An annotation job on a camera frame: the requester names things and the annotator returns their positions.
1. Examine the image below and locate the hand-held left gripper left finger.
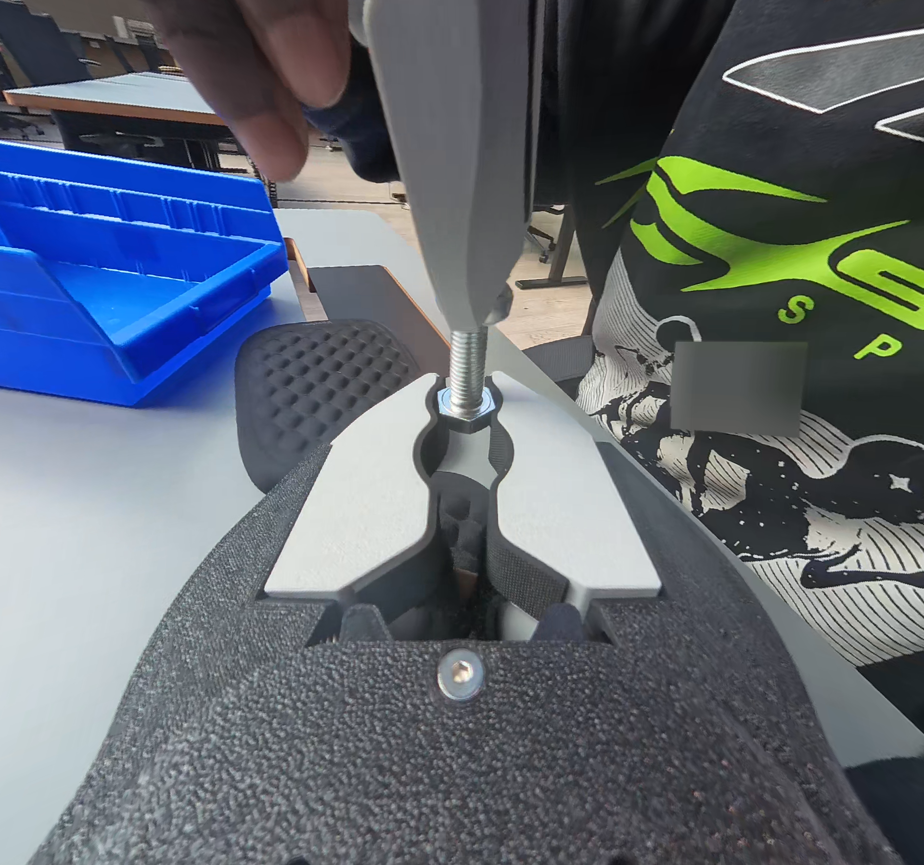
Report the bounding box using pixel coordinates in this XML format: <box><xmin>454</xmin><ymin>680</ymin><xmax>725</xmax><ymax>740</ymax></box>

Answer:
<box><xmin>263</xmin><ymin>373</ymin><xmax>443</xmax><ymax>600</ymax></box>

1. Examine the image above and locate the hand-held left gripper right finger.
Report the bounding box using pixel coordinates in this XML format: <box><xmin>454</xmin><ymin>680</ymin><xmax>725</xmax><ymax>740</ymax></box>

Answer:
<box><xmin>486</xmin><ymin>371</ymin><xmax>664</xmax><ymax>600</ymax></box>

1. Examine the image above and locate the steel hex bolt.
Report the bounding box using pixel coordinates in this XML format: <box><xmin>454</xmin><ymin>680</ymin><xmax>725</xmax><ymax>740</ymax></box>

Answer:
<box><xmin>448</xmin><ymin>325</ymin><xmax>493</xmax><ymax>411</ymax></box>

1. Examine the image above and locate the blue plastic bin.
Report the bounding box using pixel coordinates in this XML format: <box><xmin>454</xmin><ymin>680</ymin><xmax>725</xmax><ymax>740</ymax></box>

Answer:
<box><xmin>0</xmin><ymin>139</ymin><xmax>291</xmax><ymax>407</ymax></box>

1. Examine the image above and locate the person's right hand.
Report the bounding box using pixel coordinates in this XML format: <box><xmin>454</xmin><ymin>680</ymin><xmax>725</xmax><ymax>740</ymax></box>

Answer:
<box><xmin>119</xmin><ymin>0</ymin><xmax>356</xmax><ymax>183</ymax></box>

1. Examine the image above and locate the black honeycomb wrist pad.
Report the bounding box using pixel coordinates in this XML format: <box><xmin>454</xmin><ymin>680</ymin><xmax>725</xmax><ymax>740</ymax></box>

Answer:
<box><xmin>234</xmin><ymin>318</ymin><xmax>428</xmax><ymax>496</ymax></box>
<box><xmin>432</xmin><ymin>471</ymin><xmax>495</xmax><ymax>573</ymax></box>

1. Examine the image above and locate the dark table hatch panel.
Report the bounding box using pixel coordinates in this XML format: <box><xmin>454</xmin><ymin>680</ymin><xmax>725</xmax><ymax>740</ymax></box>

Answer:
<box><xmin>283</xmin><ymin>235</ymin><xmax>454</xmax><ymax>375</ymax></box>

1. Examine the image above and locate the grey table with wooden edge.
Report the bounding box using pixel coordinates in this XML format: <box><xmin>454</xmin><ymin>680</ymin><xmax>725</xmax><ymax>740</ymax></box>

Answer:
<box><xmin>3</xmin><ymin>71</ymin><xmax>239</xmax><ymax>158</ymax></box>

